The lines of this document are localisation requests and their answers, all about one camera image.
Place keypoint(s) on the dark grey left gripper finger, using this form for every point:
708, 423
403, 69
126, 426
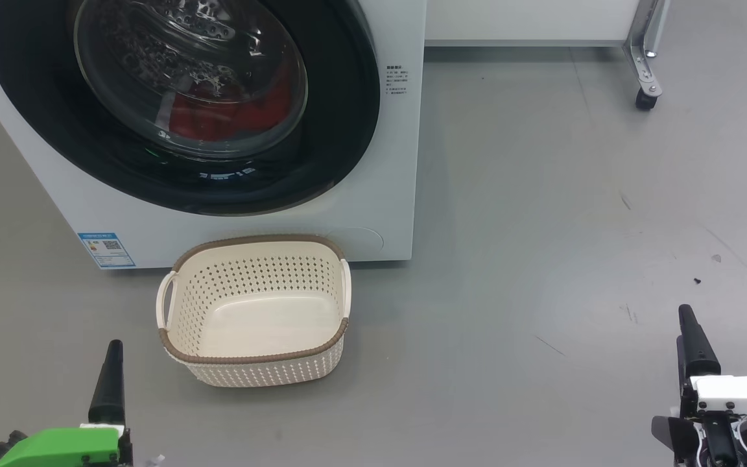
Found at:
109, 395

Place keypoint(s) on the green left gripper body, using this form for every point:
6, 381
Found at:
69, 447

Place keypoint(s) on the white front-load washing machine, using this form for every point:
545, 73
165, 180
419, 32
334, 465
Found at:
373, 194

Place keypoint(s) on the blue energy label sticker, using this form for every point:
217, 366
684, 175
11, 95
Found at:
106, 250

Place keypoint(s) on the red and white garment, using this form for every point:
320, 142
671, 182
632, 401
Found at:
257, 117

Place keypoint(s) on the cream perforated laundry basket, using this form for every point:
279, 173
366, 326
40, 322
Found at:
263, 324

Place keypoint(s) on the washing machine door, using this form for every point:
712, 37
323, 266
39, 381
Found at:
347, 130

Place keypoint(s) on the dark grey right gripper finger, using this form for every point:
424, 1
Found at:
698, 353

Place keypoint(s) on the metal partition leg with caster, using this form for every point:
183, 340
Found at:
646, 58

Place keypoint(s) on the white partition panel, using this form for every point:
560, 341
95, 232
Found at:
529, 19

